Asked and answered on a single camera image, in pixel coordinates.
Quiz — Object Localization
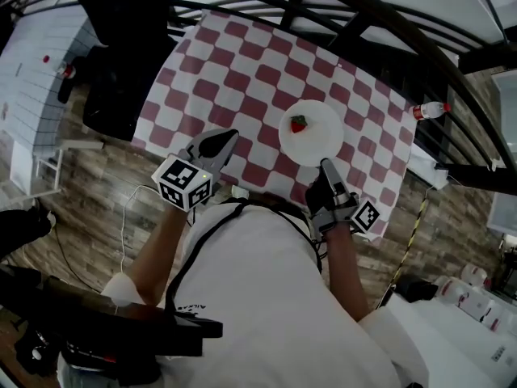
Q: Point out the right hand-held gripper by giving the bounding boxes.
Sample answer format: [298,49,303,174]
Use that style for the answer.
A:
[305,158,380,234]

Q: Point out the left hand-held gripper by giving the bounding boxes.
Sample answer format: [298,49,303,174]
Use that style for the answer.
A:
[151,129,239,213]

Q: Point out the white plate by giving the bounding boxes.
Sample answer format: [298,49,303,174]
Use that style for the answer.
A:
[278,99,345,168]

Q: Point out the person's left forearm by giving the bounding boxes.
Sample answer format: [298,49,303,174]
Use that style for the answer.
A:
[128,202,194,307]

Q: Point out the person's right forearm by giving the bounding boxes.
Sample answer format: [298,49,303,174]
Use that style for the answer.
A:
[322,221,371,323]

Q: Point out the red white checkered table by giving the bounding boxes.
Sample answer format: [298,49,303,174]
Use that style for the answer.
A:
[132,9,419,246]

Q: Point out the white power strip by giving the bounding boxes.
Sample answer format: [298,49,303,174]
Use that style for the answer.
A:
[410,142,450,190]

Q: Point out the clear bottle red cap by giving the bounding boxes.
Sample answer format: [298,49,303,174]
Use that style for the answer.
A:
[411,101,452,121]

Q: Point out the black chair with jacket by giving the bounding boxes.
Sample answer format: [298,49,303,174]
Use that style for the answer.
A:
[58,0,181,141]

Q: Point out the person's white t-shirt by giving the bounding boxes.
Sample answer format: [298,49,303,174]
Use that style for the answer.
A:
[100,198,430,388]

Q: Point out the small black pouch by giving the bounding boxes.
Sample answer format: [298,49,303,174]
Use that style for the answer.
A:
[394,275,439,303]

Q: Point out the black metal railing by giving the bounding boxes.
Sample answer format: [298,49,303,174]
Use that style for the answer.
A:
[167,0,517,196]

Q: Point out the white cabinet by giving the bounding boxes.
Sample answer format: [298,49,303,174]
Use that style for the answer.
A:
[485,69,517,236]

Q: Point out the white metal stand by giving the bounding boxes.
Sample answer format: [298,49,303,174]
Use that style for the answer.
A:
[11,137,105,198]

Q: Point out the group of clear plastic bottles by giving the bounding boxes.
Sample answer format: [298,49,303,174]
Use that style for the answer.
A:
[434,261,511,333]

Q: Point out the white tiled counter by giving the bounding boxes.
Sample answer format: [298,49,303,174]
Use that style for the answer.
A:
[0,4,100,158]

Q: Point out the white side table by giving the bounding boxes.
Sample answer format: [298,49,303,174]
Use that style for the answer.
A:
[381,285,517,388]

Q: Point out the black bag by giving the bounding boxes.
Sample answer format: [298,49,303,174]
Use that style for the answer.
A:
[0,205,54,260]

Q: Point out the yellow black striped cable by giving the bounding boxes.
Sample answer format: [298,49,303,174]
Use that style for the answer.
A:
[375,188,430,309]

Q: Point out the thin white cable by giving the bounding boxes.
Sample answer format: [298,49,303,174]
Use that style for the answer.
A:
[114,183,161,276]

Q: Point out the black equipment frame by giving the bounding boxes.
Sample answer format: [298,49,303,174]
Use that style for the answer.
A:
[0,263,224,388]

